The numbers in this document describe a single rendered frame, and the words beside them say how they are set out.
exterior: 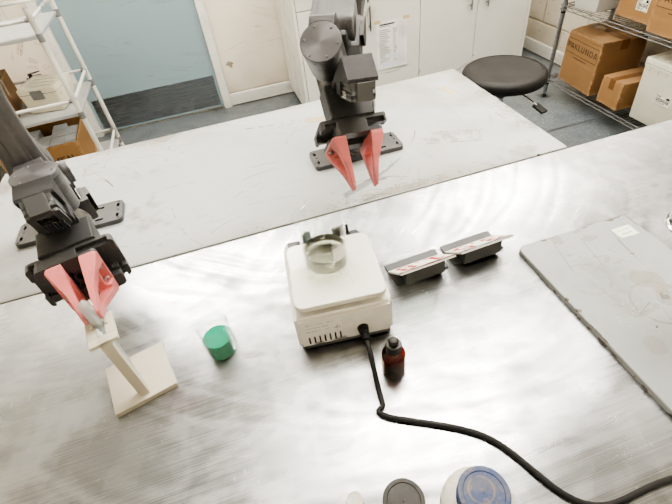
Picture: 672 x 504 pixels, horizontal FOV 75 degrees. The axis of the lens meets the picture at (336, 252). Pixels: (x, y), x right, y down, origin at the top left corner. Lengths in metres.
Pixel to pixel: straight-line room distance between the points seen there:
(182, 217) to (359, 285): 0.46
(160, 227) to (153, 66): 2.68
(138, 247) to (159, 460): 0.41
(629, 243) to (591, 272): 0.10
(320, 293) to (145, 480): 0.29
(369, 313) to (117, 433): 0.35
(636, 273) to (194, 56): 3.15
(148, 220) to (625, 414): 0.82
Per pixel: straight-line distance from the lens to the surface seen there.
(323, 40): 0.64
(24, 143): 0.73
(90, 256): 0.59
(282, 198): 0.87
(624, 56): 3.19
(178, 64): 3.51
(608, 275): 0.74
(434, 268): 0.67
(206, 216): 0.88
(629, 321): 0.69
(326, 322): 0.57
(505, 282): 0.70
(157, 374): 0.65
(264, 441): 0.57
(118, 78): 3.56
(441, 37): 3.33
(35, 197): 0.60
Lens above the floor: 1.40
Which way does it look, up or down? 43 degrees down
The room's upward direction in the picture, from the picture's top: 8 degrees counter-clockwise
